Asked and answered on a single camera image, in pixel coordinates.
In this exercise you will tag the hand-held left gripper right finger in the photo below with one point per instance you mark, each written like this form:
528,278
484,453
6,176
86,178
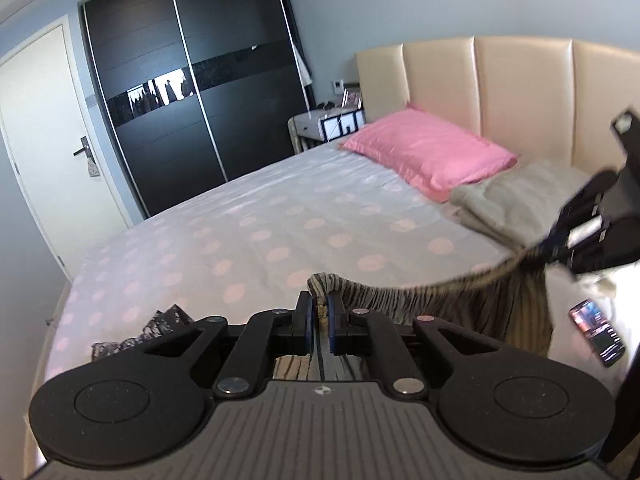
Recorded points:
333,327

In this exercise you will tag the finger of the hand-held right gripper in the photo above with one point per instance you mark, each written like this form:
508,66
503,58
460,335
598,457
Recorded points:
557,250
580,205

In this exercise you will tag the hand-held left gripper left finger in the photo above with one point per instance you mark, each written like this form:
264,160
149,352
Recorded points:
306,322

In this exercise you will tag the striped beige garment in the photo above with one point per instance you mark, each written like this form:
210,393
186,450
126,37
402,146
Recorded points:
450,305

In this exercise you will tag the grey-green folded cloth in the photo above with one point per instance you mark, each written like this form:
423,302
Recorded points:
510,200

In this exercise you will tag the black smartphone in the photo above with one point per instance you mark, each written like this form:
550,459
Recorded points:
597,332

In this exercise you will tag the bed with polka dot sheet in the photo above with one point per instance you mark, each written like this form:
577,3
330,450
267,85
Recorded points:
250,220

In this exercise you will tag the dark lace cloth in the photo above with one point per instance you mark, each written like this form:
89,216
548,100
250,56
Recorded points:
160,326

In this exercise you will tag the pink pillow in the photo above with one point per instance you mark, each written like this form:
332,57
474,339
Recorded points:
425,152

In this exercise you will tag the cream padded headboard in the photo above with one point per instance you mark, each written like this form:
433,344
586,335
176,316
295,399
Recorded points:
440,80

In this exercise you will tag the white nightstand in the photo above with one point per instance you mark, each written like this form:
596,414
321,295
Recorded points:
307,127

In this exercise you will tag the black sliding door wardrobe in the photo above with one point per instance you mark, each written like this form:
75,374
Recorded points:
225,125

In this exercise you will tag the small patterned hanging pouch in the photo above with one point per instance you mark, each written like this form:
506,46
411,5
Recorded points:
93,167

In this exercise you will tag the white room door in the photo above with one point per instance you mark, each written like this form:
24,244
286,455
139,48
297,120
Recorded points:
45,150

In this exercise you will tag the small picture frame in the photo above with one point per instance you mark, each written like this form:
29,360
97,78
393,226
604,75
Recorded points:
352,99

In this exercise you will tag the small white wall switch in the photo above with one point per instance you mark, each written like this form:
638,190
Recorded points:
339,85

